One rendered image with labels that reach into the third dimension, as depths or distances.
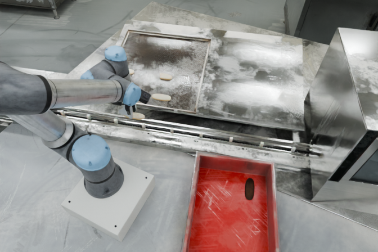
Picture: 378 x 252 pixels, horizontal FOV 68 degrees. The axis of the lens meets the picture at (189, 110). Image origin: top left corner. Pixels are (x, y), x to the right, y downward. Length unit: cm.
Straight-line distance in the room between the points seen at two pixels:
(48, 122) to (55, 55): 251
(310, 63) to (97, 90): 138
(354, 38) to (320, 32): 168
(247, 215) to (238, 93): 59
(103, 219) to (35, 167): 45
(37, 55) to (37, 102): 282
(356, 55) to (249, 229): 74
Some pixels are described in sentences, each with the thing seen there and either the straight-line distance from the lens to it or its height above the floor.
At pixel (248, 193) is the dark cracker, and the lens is 122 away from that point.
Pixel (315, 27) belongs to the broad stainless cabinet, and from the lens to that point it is 289.
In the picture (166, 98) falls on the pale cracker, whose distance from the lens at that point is 140.
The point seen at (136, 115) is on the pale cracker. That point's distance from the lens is 131.
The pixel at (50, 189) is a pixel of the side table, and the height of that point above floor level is 82.
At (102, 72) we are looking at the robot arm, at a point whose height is 127.
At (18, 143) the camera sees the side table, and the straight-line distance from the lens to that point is 155.
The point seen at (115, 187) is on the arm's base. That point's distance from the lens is 113.
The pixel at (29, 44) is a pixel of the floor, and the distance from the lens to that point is 376.
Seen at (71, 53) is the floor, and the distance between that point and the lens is 341.
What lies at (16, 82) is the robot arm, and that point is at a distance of 71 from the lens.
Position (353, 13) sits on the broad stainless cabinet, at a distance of 289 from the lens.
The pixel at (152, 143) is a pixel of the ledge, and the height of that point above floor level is 86.
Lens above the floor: 191
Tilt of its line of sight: 49 degrees down
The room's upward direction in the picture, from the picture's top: straight up
